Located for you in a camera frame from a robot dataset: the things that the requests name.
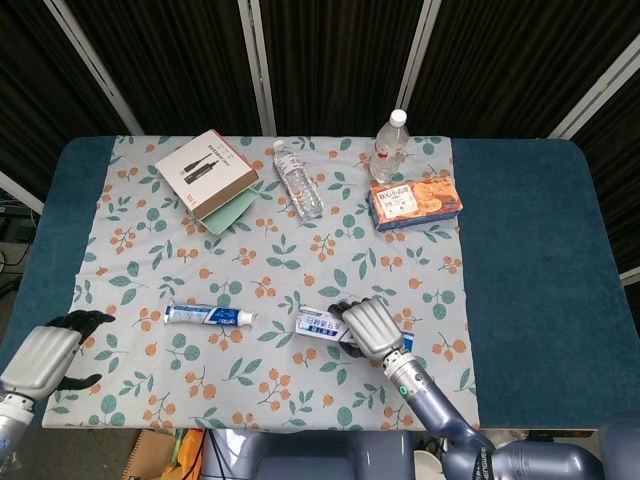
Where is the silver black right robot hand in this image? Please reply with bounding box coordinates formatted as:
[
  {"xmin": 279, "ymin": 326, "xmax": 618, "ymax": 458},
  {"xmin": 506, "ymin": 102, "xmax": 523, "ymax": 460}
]
[{"xmin": 327, "ymin": 297, "xmax": 405, "ymax": 362}]

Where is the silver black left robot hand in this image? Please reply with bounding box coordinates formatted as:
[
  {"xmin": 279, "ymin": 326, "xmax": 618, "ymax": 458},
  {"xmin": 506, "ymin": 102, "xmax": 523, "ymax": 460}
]
[{"xmin": 0, "ymin": 309, "xmax": 117, "ymax": 401}]

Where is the blue white toothpaste box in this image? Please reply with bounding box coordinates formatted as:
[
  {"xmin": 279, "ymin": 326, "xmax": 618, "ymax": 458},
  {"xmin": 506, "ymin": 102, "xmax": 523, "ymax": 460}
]
[{"xmin": 294, "ymin": 304, "xmax": 416, "ymax": 354}]

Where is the blue white toothpaste tube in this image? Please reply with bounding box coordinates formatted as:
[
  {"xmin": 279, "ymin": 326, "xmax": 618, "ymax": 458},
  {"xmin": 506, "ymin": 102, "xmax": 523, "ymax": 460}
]
[{"xmin": 163, "ymin": 304, "xmax": 256, "ymax": 327}]

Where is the orange blue biscuit box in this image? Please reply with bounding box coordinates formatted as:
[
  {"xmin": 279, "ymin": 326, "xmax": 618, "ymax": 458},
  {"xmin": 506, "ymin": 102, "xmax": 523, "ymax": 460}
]
[{"xmin": 368, "ymin": 180, "xmax": 462, "ymax": 232}]

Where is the light green paper envelope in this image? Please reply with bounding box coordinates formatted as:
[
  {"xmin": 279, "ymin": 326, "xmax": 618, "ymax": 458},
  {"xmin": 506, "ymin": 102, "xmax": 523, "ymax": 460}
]
[{"xmin": 202, "ymin": 187, "xmax": 261, "ymax": 235}]

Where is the floral fruit print tablecloth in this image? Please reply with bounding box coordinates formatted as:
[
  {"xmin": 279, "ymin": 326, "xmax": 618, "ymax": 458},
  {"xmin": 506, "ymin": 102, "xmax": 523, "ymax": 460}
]
[{"xmin": 40, "ymin": 134, "xmax": 481, "ymax": 432}]

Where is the blue-grey robot torso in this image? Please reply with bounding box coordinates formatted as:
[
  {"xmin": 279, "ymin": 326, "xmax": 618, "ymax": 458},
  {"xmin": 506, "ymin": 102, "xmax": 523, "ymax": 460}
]
[{"xmin": 199, "ymin": 430, "xmax": 416, "ymax": 480}]

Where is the white bucket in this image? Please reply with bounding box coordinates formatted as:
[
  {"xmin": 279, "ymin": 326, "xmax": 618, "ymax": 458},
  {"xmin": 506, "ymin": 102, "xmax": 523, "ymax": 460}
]
[{"xmin": 414, "ymin": 449, "xmax": 446, "ymax": 480}]

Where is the small clear water bottle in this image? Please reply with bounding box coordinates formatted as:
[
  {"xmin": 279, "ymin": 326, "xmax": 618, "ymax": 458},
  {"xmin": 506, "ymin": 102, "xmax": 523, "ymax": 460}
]
[{"xmin": 272, "ymin": 139, "xmax": 325, "ymax": 221}]

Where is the yellow orange bag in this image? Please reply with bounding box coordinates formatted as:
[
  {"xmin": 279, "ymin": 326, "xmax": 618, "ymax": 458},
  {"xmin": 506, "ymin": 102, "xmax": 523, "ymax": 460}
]
[{"xmin": 169, "ymin": 429, "xmax": 206, "ymax": 480}]

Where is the tall red-label water bottle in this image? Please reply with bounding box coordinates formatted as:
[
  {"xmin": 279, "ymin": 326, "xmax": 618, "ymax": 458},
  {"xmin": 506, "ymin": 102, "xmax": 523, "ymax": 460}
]
[{"xmin": 369, "ymin": 108, "xmax": 410, "ymax": 184}]

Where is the teal table cover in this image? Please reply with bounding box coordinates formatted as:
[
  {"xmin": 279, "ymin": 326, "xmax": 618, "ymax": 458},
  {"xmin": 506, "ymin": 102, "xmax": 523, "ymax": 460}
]
[{"xmin": 0, "ymin": 135, "xmax": 632, "ymax": 431}]

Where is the white cable product box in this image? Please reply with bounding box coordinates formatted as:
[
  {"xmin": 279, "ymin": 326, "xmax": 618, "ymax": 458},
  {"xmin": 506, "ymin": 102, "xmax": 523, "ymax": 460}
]
[{"xmin": 154, "ymin": 129, "xmax": 260, "ymax": 221}]

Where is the white partition frame post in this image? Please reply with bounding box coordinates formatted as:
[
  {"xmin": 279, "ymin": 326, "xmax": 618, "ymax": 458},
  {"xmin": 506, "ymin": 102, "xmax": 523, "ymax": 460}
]
[
  {"xmin": 397, "ymin": 0, "xmax": 441, "ymax": 114},
  {"xmin": 238, "ymin": 0, "xmax": 277, "ymax": 136},
  {"xmin": 547, "ymin": 34, "xmax": 640, "ymax": 140},
  {"xmin": 44, "ymin": 0, "xmax": 144, "ymax": 136}
]

